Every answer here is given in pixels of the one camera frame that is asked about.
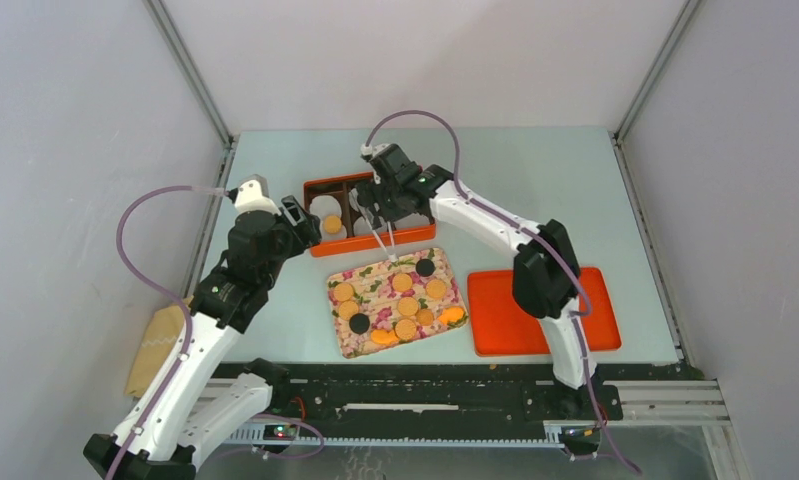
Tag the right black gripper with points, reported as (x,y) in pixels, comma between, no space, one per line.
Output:
(367,196)

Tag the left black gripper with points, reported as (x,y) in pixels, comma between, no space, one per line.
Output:
(305,233)

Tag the orange cookie tin box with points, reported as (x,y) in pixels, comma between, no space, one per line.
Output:
(340,187)

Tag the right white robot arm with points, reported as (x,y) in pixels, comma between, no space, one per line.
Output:
(545,271)

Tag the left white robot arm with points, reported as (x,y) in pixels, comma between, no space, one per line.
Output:
(163,437)

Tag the black round cookie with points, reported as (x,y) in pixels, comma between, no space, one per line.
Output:
(425,267)
(359,323)

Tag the white paper cupcake liner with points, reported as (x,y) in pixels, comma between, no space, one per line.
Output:
(413,221)
(361,227)
(325,205)
(330,238)

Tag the floral cookie tray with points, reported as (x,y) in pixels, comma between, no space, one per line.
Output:
(391,303)

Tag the small tan cookie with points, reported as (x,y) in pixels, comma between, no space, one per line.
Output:
(425,317)

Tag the orange pumpkin cookie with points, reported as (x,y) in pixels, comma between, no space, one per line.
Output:
(384,338)
(452,316)

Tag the yellow cloth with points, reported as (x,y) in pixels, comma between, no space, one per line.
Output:
(162,332)

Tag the orange tin lid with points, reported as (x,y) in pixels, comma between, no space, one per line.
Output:
(501,328)

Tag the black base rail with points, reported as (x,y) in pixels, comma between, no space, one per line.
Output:
(485,403)

